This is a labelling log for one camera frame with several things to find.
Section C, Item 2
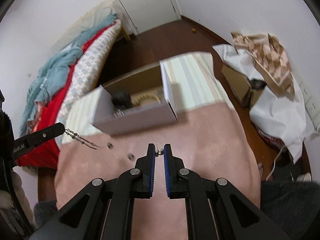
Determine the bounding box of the white cardboard box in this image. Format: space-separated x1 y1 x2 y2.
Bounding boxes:
91 62 178 135

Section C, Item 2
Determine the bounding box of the checkered mattress sheet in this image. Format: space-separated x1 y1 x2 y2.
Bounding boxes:
55 18 121 124

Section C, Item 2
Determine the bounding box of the beige geometric pattern bag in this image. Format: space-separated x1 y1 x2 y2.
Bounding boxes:
231 32 295 96

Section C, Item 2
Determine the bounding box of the small silver earring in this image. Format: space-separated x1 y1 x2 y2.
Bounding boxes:
155 148 164 157

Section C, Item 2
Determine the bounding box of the white door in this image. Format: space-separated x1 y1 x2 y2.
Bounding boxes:
114 0 181 35

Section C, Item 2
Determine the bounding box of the brown cardboard box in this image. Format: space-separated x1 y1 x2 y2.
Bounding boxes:
222 64 266 108

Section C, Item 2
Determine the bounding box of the teal blue blanket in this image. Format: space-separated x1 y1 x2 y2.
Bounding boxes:
19 13 117 136

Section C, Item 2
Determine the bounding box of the white power strip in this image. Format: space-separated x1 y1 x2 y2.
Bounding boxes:
299 80 320 129

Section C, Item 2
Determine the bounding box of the wooden bead bracelet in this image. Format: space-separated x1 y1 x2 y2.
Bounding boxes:
132 90 164 107

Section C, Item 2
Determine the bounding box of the white fabric bag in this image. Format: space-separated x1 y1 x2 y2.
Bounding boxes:
213 44 312 163

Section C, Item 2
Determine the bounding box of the white charger cable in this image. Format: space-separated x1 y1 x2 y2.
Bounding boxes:
265 143 287 182

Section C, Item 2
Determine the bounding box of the thin silver necklace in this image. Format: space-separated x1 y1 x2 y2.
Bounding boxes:
64 128 106 151

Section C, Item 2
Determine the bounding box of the black smart band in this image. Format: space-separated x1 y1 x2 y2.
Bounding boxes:
111 91 133 110

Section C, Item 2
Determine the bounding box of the red floral quilt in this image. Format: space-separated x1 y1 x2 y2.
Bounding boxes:
15 21 118 169

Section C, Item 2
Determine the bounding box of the pink suede table mat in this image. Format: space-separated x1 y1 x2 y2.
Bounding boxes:
55 103 260 239

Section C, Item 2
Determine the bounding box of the white sneaker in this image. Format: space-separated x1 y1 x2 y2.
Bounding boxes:
296 172 312 182

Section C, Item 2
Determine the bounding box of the dark fuzzy blanket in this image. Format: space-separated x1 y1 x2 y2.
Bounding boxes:
260 181 320 239

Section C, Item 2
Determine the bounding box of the striped fabric table cover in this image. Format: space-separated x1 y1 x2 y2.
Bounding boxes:
65 51 234 137

